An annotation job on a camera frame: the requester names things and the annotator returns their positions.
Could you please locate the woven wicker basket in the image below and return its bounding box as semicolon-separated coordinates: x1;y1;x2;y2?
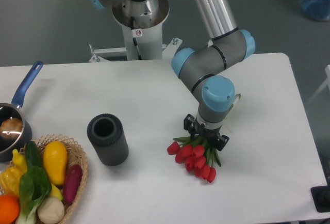
0;134;88;224

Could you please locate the black device at edge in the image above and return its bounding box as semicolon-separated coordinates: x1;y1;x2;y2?
310;186;329;213

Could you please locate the brown bread roll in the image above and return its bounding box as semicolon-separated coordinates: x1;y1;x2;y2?
1;118;23;140

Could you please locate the beige garlic bulb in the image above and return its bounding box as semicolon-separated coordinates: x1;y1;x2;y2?
37;197;65;224

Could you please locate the dark grey ribbed vase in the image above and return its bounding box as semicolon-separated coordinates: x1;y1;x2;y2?
87;114;129;166

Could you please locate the small yellow gourd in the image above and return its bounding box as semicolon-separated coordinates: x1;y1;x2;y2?
12;149;27;173

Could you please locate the green bok choy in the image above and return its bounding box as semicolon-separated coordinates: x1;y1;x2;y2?
16;166;52;223

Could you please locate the orange fruit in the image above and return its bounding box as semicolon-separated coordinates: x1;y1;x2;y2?
1;195;20;223

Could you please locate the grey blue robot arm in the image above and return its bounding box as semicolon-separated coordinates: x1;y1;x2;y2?
90;0;255;150

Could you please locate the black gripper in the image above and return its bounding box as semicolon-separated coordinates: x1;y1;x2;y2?
183;114;229;151

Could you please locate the yellow lemon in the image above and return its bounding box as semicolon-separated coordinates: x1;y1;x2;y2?
49;184;63;201

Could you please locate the purple eggplant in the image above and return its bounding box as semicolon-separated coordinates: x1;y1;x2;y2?
63;164;83;205

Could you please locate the blue handled saucepan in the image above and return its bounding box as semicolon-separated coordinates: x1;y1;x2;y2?
1;61;43;163

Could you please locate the yellow squash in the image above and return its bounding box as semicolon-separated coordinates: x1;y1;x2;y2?
43;140;68;186

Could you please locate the green cucumber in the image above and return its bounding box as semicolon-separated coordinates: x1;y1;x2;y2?
25;141;44;169

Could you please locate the red tulip bouquet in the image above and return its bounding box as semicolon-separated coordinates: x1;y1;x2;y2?
167;135;221;183

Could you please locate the white frame at edge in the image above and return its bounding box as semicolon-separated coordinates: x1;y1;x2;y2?
307;65;330;104

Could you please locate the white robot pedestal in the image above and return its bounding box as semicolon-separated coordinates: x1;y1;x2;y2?
89;0;183;62

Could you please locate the yellow bell pepper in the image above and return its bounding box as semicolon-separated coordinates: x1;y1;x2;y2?
1;167;22;198

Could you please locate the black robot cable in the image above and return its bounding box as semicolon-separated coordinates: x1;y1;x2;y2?
129;16;142;60

